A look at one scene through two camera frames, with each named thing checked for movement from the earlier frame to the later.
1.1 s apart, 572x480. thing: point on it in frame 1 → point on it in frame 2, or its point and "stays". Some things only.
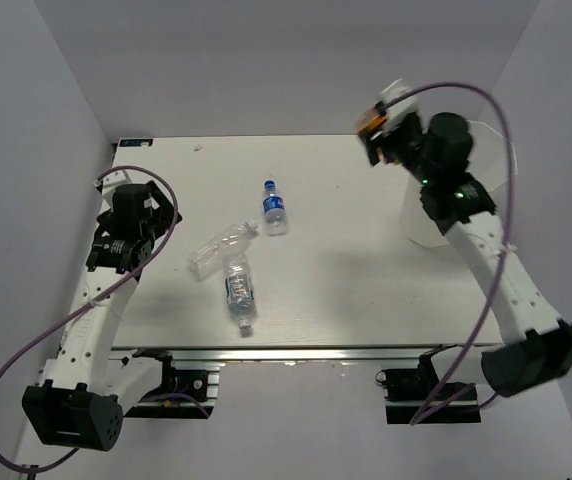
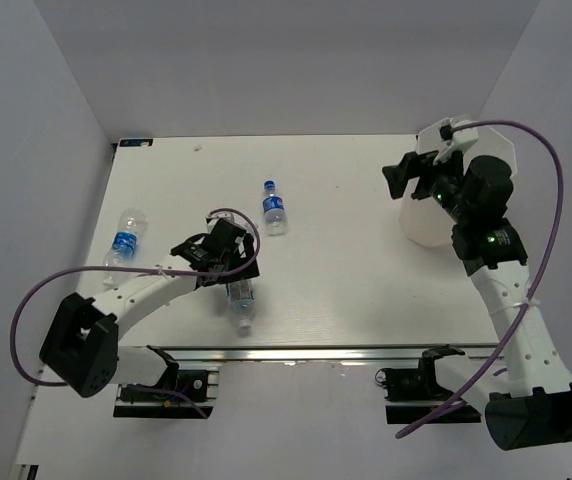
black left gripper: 163,214 → 248,272
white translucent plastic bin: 492,158 stays
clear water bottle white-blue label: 240,291 stays
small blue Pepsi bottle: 274,208 stays
